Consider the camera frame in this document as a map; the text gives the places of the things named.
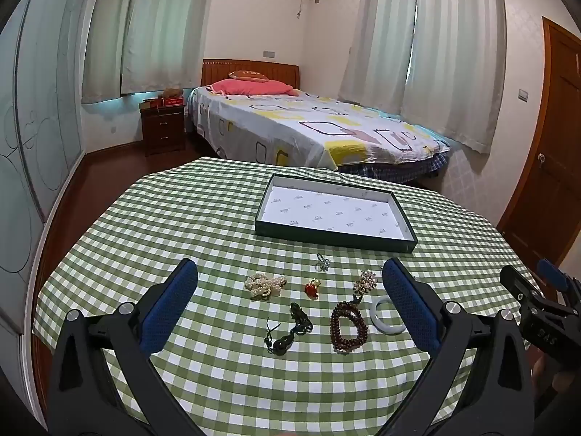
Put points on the white jade bangle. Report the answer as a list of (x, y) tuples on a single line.
[(383, 312)]

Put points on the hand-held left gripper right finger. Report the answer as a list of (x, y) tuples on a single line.
[(411, 309)]

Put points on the person's right hand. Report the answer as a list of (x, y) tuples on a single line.
[(551, 379)]

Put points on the wooden headboard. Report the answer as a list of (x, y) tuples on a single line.
[(218, 70)]

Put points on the gold flower brooch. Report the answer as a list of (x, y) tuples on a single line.
[(365, 281)]

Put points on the wooden door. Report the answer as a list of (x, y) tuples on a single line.
[(544, 145)]

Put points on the red pendant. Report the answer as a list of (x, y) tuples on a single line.
[(312, 289)]

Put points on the glass sliding wardrobe door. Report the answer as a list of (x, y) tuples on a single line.
[(36, 122)]

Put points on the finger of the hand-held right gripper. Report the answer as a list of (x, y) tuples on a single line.
[(551, 275), (517, 284)]

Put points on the pink pillow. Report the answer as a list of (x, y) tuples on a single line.
[(249, 86)]

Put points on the patterned white bedsheet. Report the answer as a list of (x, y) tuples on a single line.
[(317, 127)]

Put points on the silver brooch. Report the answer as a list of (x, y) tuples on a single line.
[(322, 263)]

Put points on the red box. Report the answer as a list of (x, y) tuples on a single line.
[(173, 101)]

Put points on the white curtain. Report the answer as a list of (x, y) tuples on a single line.
[(168, 27), (376, 36), (454, 54), (106, 32)]

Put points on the blue plaid mattress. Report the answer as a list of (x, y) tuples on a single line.
[(395, 170)]

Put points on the dark wooden nightstand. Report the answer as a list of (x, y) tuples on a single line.
[(163, 129)]

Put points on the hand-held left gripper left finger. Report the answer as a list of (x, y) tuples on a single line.
[(168, 313)]

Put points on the brown woven basket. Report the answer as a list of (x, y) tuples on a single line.
[(172, 92)]

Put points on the brown cushion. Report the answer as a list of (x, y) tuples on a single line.
[(248, 75)]

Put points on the dark green jewelry tray box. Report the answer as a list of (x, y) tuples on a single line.
[(333, 212)]

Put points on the wall light switch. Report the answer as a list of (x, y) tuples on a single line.
[(524, 95)]

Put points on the green checkered tablecloth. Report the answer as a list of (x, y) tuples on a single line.
[(227, 236)]

